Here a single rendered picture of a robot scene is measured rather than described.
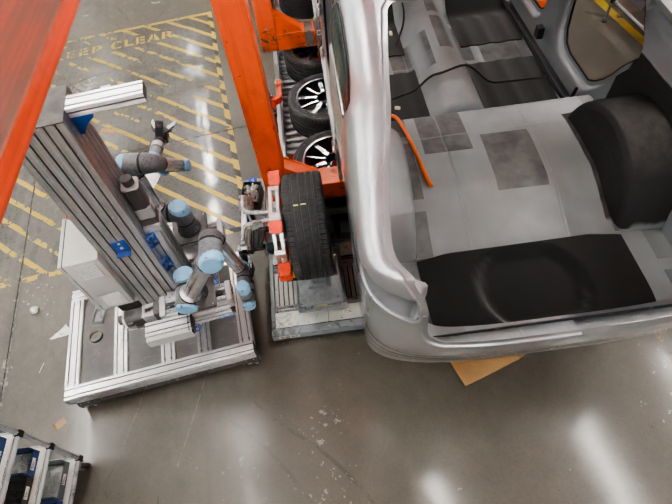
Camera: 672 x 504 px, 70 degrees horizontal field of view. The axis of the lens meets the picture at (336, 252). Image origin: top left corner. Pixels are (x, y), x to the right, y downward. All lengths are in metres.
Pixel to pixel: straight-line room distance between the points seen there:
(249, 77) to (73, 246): 1.30
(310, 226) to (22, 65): 2.29
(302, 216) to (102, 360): 1.80
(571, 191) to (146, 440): 3.08
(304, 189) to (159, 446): 1.93
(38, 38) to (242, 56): 2.30
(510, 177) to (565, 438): 1.64
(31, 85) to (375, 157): 1.73
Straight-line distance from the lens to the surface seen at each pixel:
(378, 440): 3.30
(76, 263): 2.83
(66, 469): 3.61
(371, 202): 2.00
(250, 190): 3.66
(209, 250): 2.35
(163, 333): 3.00
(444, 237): 2.85
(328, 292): 3.45
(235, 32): 2.72
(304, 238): 2.70
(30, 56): 0.50
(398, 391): 3.39
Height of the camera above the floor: 3.22
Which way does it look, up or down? 55 degrees down
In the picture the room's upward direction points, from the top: 8 degrees counter-clockwise
